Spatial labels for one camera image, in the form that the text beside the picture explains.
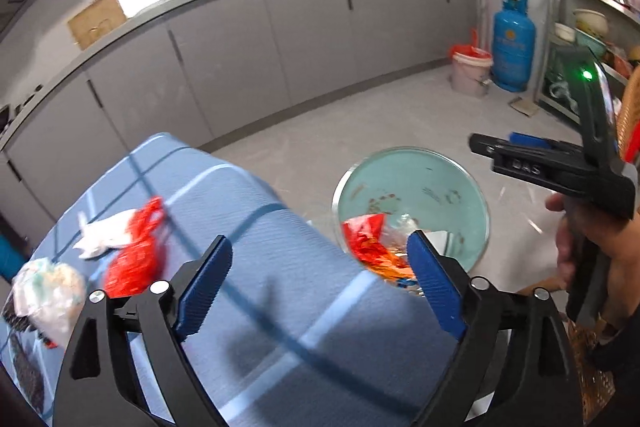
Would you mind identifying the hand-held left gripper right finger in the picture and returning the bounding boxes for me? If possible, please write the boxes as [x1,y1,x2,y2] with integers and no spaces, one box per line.
[406,229,586,427]

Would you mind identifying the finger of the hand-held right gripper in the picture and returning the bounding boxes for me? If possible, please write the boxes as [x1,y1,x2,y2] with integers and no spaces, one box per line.
[468,133,601,202]
[509,132,583,152]

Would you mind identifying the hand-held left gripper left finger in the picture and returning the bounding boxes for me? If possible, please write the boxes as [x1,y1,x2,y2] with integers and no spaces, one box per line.
[51,234,234,427]

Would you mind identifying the clear red-printed plastic bag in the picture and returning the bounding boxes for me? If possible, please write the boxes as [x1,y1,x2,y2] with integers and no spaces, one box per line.
[385,213,423,238]

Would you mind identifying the red orange snack wrapper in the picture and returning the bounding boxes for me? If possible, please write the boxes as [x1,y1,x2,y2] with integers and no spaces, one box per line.
[341,213,418,290]

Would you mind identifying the teal round waste bin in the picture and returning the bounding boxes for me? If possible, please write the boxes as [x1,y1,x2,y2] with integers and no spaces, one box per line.
[332,147,490,288]

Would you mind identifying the person's right hand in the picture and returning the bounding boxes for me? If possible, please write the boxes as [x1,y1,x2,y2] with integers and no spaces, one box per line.
[545,194,640,326]

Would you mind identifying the cardboard piece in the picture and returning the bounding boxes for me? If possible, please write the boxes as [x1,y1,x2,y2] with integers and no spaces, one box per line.
[509,96,540,116]

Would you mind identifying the red plastic bag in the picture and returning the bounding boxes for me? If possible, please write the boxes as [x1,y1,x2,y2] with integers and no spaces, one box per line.
[102,196,168,299]

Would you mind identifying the blue plaid tablecloth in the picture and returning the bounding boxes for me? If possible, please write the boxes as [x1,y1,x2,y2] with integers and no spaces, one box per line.
[0,133,468,427]

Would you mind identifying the cream patterned bowl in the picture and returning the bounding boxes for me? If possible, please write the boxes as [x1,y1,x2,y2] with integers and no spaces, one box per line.
[572,8,610,38]

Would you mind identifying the bucket with red bag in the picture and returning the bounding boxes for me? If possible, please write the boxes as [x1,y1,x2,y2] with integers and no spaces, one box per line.
[448,29,495,96]

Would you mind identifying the blue gas cylinder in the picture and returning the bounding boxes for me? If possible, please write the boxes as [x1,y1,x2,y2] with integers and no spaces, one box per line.
[0,234,23,283]
[492,0,537,94]

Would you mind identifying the metal shelf rack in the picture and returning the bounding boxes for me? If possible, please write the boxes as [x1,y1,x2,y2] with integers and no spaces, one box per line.
[535,0,640,128]

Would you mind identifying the white crumpled tissue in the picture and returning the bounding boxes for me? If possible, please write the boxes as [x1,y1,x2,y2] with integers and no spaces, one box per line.
[72,208,138,260]

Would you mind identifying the white plastic bag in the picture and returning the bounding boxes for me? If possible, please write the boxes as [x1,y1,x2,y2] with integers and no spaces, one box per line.
[11,257,87,348]

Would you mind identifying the black mesh bag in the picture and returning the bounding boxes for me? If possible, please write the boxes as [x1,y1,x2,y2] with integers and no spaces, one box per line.
[2,302,48,413]

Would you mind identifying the wicker chair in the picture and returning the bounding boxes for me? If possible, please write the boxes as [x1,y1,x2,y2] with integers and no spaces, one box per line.
[517,67,640,427]

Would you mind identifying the grey kitchen counter cabinets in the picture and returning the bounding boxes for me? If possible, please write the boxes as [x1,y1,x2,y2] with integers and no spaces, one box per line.
[0,0,478,228]

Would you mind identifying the wooden cutting board in rack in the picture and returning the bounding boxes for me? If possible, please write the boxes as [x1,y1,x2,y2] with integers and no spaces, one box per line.
[67,0,128,51]

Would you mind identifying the pink handled broom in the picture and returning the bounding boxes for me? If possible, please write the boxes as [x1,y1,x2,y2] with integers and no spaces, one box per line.
[476,0,491,45]

